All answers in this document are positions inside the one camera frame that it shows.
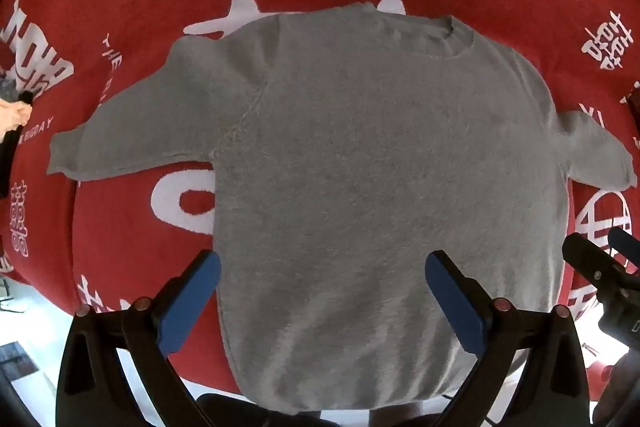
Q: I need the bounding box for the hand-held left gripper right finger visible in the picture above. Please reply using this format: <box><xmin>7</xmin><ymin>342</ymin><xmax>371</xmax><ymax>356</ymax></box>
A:
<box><xmin>424</xmin><ymin>249</ymin><xmax>591</xmax><ymax>427</ymax></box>

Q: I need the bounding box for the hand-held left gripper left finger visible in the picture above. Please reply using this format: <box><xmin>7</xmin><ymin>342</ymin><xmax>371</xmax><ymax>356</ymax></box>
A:
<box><xmin>56</xmin><ymin>249</ymin><xmax>223</xmax><ymax>427</ymax></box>

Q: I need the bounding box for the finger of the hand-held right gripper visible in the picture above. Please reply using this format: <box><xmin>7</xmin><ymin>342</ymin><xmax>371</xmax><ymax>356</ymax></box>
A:
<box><xmin>607</xmin><ymin>227</ymin><xmax>640</xmax><ymax>272</ymax></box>
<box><xmin>561</xmin><ymin>232</ymin><xmax>635</xmax><ymax>288</ymax></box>

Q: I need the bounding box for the grey knit sweater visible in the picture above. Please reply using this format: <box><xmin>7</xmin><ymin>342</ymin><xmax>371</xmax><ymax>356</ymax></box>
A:
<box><xmin>46</xmin><ymin>2</ymin><xmax>638</xmax><ymax>414</ymax></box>

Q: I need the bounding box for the person's right hand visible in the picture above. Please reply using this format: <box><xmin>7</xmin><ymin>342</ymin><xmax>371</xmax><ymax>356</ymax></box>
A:
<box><xmin>591</xmin><ymin>353</ymin><xmax>640</xmax><ymax>427</ymax></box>

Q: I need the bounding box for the orange cloth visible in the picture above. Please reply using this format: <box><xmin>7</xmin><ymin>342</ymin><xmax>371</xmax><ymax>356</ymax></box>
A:
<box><xmin>0</xmin><ymin>101</ymin><xmax>32</xmax><ymax>134</ymax></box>

